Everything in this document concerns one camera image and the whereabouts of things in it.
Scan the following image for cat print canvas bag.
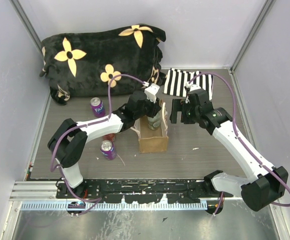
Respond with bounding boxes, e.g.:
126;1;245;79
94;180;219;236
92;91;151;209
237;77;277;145
131;100;169;154

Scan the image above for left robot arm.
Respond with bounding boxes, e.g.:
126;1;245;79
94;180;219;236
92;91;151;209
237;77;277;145
47;87;161;198

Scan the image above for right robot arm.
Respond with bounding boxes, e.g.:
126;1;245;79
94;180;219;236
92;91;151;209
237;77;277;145
170;89;289;212

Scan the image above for black white striped cloth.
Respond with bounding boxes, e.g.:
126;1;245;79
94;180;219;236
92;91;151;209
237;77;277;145
163;68;214;100

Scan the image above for red soda can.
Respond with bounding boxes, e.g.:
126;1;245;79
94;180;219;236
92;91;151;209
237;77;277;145
103;133;116;142

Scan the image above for purple soda can rear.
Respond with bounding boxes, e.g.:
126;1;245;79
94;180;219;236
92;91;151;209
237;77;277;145
90;97;105;118

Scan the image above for purple soda can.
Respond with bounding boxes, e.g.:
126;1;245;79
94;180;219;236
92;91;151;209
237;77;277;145
90;97;105;118
100;140;117;160

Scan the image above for purple soda can front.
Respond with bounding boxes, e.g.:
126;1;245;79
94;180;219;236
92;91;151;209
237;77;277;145
100;140;117;160

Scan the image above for black floral plush blanket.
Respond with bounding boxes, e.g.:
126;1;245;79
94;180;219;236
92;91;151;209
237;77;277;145
40;24;166;105

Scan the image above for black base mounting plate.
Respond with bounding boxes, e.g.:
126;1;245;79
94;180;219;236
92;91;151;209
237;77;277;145
55;179;221;204

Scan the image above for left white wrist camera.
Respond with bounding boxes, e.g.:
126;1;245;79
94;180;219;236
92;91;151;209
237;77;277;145
144;83;160;103

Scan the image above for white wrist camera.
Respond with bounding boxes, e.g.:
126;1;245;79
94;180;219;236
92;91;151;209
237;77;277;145
144;83;160;103
184;82;201;94

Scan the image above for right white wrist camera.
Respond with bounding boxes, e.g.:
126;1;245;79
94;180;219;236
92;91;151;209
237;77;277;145
184;82;201;94

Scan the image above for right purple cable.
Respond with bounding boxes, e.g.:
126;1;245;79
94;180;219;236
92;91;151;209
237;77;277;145
186;72;290;216

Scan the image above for aluminium rail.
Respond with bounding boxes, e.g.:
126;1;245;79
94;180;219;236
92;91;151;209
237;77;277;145
9;179;282;201

